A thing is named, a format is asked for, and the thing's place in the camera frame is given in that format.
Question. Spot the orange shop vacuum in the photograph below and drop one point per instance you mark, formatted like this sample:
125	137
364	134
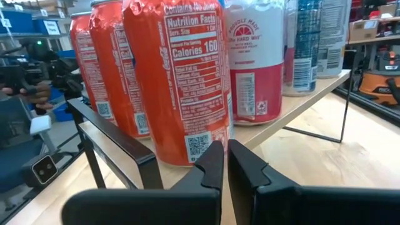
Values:
378	84

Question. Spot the silver blue slim can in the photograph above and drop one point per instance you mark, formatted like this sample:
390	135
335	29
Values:
301	56

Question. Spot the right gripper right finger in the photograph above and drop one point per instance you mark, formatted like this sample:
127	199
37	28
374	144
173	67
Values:
312	206

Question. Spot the blue storage bin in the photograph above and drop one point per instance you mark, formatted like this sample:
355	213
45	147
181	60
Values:
39	26
18	23

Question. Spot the wooden shelf with black legs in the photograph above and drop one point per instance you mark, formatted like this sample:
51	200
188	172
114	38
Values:
293	106

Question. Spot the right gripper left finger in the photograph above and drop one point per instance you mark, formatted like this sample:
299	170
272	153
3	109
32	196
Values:
156	203

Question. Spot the white Celsius slim can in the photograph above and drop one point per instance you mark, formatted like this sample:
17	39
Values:
332	37

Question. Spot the brown cardboard box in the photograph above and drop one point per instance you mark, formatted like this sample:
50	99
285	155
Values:
362	29

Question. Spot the red Fanta can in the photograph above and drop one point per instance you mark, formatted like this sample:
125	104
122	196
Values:
84	62
175	93
122	78

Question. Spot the storage rack with boxes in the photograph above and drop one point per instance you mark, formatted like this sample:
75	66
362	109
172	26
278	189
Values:
375	41

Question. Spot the blue office chair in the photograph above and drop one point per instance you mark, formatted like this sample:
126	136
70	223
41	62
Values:
15	156

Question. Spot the silver red Spindrift can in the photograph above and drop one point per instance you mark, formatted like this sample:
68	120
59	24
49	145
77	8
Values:
256	78

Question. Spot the small black depth camera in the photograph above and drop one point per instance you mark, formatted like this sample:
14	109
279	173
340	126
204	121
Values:
40	170

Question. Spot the person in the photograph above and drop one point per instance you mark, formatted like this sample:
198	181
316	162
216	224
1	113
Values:
37	93

